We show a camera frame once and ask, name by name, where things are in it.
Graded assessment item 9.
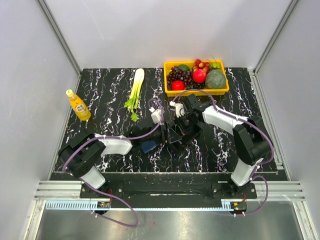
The blue leather card holder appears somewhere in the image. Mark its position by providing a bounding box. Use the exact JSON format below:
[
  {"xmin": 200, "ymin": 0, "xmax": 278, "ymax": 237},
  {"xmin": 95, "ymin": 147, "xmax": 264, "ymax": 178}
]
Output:
[{"xmin": 141, "ymin": 140, "xmax": 158, "ymax": 154}]

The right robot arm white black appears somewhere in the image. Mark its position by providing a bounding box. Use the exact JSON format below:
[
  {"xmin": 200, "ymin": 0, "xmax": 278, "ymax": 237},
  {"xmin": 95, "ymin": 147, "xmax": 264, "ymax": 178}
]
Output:
[{"xmin": 169, "ymin": 94, "xmax": 275, "ymax": 198}]

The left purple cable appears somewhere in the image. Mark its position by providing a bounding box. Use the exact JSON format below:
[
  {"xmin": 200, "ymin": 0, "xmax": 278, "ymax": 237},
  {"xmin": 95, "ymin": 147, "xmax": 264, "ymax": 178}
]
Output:
[{"xmin": 62, "ymin": 99, "xmax": 166, "ymax": 228}]

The green avocado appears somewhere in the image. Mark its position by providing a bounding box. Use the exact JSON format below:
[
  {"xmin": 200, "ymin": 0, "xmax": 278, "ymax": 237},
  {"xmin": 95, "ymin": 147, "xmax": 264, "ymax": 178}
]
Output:
[{"xmin": 177, "ymin": 64, "xmax": 190, "ymax": 72}]

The red cherry cluster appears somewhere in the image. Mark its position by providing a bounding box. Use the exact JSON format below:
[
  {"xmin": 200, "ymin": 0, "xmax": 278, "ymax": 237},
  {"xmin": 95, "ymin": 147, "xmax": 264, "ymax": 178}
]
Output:
[{"xmin": 192, "ymin": 58, "xmax": 211, "ymax": 73}]

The red apple front left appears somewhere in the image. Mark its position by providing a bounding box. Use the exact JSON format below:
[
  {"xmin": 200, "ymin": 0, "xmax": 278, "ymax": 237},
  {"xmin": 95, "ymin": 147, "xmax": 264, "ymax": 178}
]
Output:
[{"xmin": 171, "ymin": 80, "xmax": 185, "ymax": 91}]

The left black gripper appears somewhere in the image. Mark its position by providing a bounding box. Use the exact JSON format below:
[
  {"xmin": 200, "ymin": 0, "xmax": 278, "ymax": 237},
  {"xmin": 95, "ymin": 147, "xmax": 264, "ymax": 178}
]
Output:
[{"xmin": 141, "ymin": 121, "xmax": 182, "ymax": 144}]

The celery stalk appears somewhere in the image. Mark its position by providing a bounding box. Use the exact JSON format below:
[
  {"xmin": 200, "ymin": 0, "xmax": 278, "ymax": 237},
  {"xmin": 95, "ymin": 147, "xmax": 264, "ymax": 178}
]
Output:
[{"xmin": 124, "ymin": 68, "xmax": 145, "ymax": 122}]

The red pink peach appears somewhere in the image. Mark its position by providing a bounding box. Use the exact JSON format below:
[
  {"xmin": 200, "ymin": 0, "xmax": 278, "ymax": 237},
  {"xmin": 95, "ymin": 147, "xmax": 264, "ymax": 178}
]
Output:
[{"xmin": 192, "ymin": 69, "xmax": 207, "ymax": 84}]

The yellow juice bottle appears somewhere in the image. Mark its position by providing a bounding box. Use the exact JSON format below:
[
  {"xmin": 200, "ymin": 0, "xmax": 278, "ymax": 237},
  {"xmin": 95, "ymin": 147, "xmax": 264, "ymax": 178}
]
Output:
[{"xmin": 65, "ymin": 89, "xmax": 91, "ymax": 121}]

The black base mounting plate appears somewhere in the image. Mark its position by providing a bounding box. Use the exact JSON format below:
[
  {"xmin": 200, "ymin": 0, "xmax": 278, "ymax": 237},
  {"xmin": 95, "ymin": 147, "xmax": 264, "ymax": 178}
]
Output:
[{"xmin": 79, "ymin": 180, "xmax": 258, "ymax": 201}]

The green netted melon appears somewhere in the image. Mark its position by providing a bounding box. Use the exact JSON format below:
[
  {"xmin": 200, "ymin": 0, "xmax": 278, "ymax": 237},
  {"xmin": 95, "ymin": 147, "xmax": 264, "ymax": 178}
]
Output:
[{"xmin": 205, "ymin": 70, "xmax": 226, "ymax": 89}]

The dark blueberry cluster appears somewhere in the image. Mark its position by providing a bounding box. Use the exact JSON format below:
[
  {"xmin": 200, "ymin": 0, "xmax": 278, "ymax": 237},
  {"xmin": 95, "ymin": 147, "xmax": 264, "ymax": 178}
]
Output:
[{"xmin": 185, "ymin": 83, "xmax": 205, "ymax": 90}]

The yellow plastic fruit bin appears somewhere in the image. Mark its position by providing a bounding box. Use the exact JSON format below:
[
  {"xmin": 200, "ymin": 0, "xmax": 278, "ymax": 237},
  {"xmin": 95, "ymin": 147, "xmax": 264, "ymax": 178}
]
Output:
[{"xmin": 163, "ymin": 59, "xmax": 230, "ymax": 97}]

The green apple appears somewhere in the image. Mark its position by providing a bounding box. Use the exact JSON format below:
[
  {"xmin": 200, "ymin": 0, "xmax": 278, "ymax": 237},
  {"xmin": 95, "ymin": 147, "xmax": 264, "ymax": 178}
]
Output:
[{"xmin": 209, "ymin": 61, "xmax": 221, "ymax": 70}]

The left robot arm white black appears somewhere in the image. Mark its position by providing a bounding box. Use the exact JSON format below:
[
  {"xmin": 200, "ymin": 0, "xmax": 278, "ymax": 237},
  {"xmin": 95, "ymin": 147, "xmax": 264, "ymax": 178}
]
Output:
[{"xmin": 58, "ymin": 122, "xmax": 184, "ymax": 198}]

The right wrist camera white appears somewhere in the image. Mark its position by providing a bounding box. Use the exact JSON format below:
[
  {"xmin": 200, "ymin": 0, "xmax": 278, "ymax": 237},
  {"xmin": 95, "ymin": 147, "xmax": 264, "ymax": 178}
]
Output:
[{"xmin": 169, "ymin": 101, "xmax": 186, "ymax": 118}]

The black plastic card box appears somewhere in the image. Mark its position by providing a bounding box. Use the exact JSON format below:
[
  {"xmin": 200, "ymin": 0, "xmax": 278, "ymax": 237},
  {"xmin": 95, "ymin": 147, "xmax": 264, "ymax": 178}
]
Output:
[{"xmin": 167, "ymin": 127, "xmax": 203, "ymax": 152}]

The purple grape bunch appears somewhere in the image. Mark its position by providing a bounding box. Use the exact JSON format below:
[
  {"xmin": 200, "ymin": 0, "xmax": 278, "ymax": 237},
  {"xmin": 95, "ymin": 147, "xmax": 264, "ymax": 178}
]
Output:
[{"xmin": 166, "ymin": 66, "xmax": 194, "ymax": 91}]

